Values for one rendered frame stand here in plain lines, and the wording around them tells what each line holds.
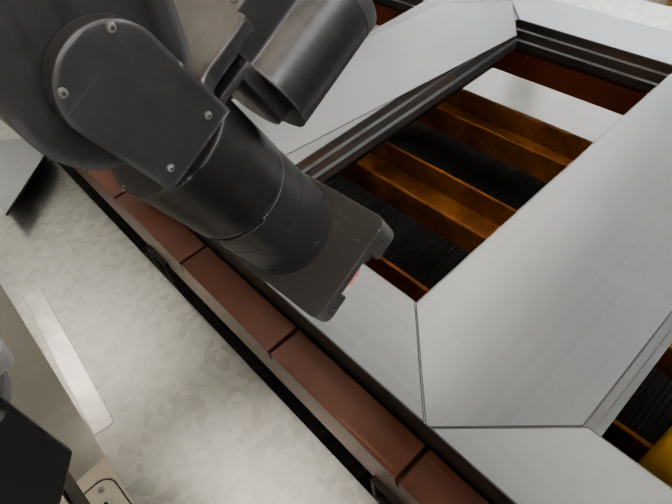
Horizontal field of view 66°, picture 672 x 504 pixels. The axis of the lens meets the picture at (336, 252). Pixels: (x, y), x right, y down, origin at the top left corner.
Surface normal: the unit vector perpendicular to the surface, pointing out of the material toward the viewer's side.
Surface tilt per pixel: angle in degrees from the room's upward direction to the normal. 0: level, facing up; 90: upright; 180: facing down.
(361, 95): 0
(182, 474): 0
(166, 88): 90
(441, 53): 0
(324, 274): 26
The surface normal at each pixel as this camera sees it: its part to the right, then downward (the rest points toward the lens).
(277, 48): 0.26, 0.12
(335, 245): -0.40, -0.33
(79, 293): -0.11, -0.65
